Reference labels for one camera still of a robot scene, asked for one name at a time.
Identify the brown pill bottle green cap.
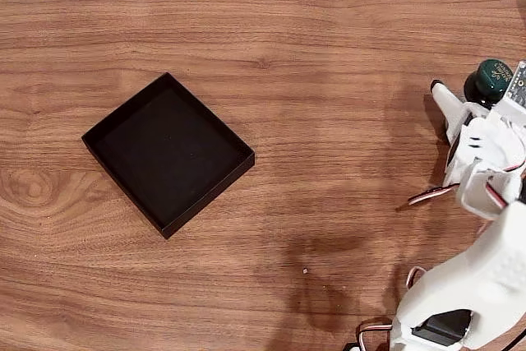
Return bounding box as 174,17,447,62
463,58,518,108

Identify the shallow black cardboard box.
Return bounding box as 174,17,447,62
81,72,256,240

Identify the camera board on white mount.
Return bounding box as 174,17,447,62
488,60,526,127

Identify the red white black servo wire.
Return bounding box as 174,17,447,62
354,317,395,351
408,184,464,207
404,266,427,291

